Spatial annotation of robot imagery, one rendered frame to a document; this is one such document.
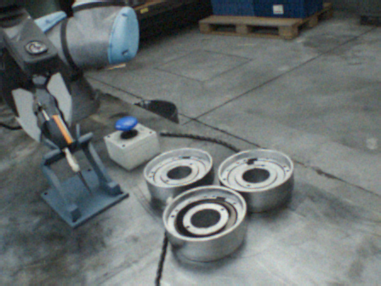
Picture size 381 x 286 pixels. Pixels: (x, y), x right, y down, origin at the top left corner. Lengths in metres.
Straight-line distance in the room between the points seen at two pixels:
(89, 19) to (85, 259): 0.52
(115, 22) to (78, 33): 0.08
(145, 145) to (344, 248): 0.37
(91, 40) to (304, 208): 0.56
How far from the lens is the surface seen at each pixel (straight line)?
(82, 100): 0.98
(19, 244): 0.65
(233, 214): 0.52
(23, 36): 0.57
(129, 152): 0.70
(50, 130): 0.64
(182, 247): 0.50
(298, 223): 0.55
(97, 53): 0.90
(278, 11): 4.28
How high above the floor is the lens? 1.16
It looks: 28 degrees down
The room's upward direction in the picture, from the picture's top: 12 degrees counter-clockwise
